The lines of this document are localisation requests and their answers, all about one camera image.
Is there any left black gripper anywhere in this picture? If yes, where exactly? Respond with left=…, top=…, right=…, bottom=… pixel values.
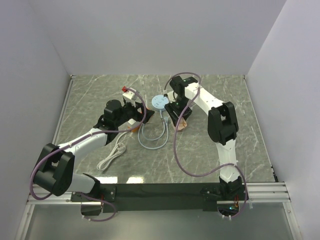
left=115, top=99, right=155, bottom=127

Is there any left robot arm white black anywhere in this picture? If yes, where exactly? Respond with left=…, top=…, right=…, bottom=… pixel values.
left=29, top=99, right=155, bottom=201

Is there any pink cube plug adapter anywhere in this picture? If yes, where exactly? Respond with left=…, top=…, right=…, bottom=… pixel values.
left=171, top=118, right=188, bottom=132

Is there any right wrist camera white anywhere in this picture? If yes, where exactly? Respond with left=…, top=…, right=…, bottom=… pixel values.
left=163, top=90, right=176, bottom=103

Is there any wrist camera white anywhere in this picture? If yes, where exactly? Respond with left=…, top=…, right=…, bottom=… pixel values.
left=163, top=90, right=176, bottom=103
left=122, top=86, right=138, bottom=107

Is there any light blue socket cable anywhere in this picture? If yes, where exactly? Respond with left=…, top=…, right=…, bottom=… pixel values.
left=137, top=109, right=172, bottom=150

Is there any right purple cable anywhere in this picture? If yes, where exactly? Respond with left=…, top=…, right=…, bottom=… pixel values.
left=163, top=72, right=248, bottom=221

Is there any purple cable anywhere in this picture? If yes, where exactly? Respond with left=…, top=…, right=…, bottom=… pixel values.
left=163, top=72, right=248, bottom=221
left=29, top=87, right=147, bottom=223

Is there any round blue power socket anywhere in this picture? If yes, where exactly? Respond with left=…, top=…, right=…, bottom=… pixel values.
left=151, top=94, right=169, bottom=112

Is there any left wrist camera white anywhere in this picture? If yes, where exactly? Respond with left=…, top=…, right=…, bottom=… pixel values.
left=122, top=86, right=138, bottom=107

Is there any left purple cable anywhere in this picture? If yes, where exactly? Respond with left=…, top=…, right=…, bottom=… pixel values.
left=29, top=87, right=147, bottom=223

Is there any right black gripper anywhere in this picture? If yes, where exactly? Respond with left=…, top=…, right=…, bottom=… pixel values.
left=164, top=96, right=192, bottom=127

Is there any white power strip cord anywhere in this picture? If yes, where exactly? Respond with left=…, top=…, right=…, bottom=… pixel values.
left=96, top=130, right=131, bottom=172

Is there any white cube plug adapter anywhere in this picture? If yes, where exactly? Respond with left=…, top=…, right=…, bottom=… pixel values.
left=127, top=119, right=139, bottom=128

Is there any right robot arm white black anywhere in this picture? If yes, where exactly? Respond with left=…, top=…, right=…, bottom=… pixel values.
left=165, top=73, right=245, bottom=201

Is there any black base bar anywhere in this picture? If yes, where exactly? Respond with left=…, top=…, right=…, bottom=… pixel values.
left=70, top=182, right=250, bottom=214

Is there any aluminium frame rail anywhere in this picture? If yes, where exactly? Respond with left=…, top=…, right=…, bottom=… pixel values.
left=14, top=73, right=301, bottom=240

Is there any orange power strip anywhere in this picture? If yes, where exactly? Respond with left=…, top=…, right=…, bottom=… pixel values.
left=127, top=124, right=140, bottom=133

